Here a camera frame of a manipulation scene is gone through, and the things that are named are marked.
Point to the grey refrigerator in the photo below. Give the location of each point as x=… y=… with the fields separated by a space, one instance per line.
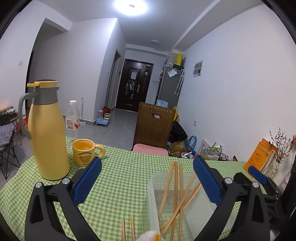
x=170 y=84

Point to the clear plastic water bottle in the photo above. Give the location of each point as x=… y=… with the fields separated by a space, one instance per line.
x=72 y=120

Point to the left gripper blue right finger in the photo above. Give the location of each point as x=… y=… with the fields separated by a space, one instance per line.
x=209 y=179

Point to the wall electrical panel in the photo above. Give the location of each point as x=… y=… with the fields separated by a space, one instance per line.
x=198 y=69

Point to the black folding chair with clothes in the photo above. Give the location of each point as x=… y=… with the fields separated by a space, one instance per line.
x=8 y=154

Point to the yellow bear mug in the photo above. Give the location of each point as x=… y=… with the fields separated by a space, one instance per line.
x=84 y=150

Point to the yellow thermos jug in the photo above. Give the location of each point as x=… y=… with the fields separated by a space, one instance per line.
x=42 y=122

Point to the white gloved hand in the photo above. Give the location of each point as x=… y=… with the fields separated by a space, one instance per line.
x=151 y=235

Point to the brown wooden chair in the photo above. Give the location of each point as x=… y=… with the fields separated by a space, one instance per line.
x=153 y=125

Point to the clear plastic container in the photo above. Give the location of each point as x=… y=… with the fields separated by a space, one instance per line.
x=196 y=213

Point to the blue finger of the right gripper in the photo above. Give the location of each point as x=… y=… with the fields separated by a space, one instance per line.
x=241 y=179
x=256 y=174

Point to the dark entrance door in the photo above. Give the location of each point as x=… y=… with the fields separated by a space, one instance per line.
x=133 y=85

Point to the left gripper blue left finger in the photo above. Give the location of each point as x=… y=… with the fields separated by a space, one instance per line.
x=84 y=179

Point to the floral vase with twigs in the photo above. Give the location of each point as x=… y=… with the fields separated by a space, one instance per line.
x=281 y=146

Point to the yellow box on fridge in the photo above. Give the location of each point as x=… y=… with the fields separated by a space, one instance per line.
x=177 y=60

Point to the ceiling lamp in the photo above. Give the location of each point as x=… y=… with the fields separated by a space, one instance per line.
x=131 y=7

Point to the orange books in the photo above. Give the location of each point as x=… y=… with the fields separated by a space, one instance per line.
x=262 y=156

